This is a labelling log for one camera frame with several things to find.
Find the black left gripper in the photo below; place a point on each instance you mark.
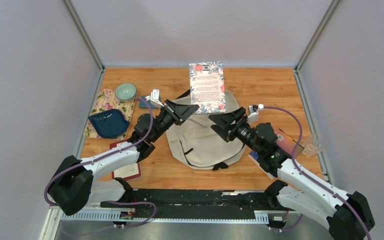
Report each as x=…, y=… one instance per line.
x=179, y=113

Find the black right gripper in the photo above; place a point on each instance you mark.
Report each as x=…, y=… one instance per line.
x=238, y=116

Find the beige canvas backpack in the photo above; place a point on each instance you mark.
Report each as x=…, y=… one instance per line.
x=199, y=147

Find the floral cover book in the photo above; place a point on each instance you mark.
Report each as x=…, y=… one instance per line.
x=207, y=87

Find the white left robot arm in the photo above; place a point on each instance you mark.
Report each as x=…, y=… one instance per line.
x=76, y=183

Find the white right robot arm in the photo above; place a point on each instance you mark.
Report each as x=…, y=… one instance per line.
x=346, y=216

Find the small blue wallet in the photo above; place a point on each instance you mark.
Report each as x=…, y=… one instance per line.
x=143, y=105

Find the pale green ceramic bowl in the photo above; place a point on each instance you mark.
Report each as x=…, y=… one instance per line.
x=126, y=92

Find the blue cover book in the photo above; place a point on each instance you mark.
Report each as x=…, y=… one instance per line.
x=284, y=146

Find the dark blue leaf dish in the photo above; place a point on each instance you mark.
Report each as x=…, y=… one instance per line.
x=109, y=124

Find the red bordered book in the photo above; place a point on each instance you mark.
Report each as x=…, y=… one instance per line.
x=129, y=172

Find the floral cloth placemat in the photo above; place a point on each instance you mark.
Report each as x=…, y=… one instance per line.
x=107, y=100

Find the clear plastic cup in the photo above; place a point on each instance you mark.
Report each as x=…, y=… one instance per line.
x=314, y=144

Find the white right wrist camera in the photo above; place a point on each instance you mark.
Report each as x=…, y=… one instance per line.
x=253, y=112

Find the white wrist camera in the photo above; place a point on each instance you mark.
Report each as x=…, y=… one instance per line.
x=154, y=99
x=253, y=112

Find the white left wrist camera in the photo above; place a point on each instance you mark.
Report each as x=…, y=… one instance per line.
x=154, y=99

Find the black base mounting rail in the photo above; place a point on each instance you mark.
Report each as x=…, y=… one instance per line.
x=217, y=206

